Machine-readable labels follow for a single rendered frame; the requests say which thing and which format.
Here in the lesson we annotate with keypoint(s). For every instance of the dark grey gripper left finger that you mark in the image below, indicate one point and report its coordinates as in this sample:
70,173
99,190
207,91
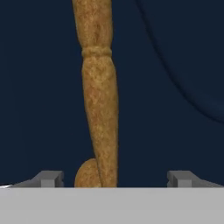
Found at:
49,178

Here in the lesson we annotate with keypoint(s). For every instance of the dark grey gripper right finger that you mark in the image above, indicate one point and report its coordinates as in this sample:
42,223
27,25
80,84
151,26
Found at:
178,178

